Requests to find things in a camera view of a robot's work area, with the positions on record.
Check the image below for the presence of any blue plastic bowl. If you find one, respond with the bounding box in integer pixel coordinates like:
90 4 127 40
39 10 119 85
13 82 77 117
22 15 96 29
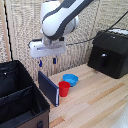
62 73 80 88

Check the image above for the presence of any red plastic cup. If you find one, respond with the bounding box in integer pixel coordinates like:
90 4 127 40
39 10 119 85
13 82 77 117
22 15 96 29
58 80 72 98

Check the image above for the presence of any open black fabric case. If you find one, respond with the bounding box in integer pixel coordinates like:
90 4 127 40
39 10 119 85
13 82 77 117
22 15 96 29
0 60 51 128

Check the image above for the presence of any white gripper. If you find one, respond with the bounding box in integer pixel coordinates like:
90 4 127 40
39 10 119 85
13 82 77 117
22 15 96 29
29 38 67 68

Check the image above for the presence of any black cable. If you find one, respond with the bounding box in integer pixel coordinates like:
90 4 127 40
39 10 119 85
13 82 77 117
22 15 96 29
65 11 128 47

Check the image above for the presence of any dark blue book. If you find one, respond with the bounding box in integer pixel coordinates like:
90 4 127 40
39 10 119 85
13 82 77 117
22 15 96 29
37 70 61 108

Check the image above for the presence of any beige woven folding screen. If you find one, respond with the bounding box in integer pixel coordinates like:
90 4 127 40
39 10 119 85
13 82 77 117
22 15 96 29
0 0 128 83

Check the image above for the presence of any black box with handle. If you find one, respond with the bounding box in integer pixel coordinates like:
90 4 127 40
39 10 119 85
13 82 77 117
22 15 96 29
87 29 128 80

